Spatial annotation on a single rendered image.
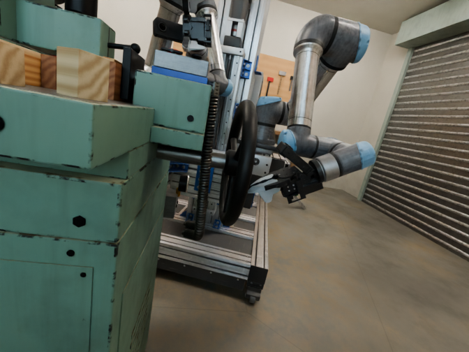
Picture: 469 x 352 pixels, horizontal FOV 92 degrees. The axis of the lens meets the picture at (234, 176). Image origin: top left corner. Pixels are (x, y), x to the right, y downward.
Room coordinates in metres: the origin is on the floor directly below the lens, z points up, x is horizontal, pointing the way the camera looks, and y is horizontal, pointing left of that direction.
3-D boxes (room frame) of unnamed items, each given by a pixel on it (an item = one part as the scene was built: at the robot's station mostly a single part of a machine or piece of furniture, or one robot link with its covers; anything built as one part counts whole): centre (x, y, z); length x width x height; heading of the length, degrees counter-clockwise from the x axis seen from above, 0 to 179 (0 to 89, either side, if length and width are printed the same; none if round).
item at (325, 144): (0.76, -0.28, 0.87); 0.11 x 0.11 x 0.08; 9
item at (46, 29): (0.47, 0.36, 0.99); 0.14 x 0.07 x 0.09; 99
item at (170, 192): (0.75, 0.24, 0.58); 0.12 x 0.08 x 0.08; 99
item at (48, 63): (0.47, 0.32, 0.92); 0.25 x 0.02 x 0.05; 9
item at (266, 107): (1.21, -0.11, 0.98); 0.13 x 0.12 x 0.14; 99
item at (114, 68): (0.52, 0.26, 0.93); 0.22 x 0.01 x 0.06; 9
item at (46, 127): (0.48, 0.23, 0.87); 0.61 x 0.30 x 0.06; 9
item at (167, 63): (0.50, 0.15, 0.99); 0.13 x 0.11 x 0.06; 9
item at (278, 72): (3.85, 0.28, 1.50); 2.00 x 0.04 x 0.90; 100
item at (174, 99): (0.50, 0.15, 0.91); 0.15 x 0.14 x 0.09; 9
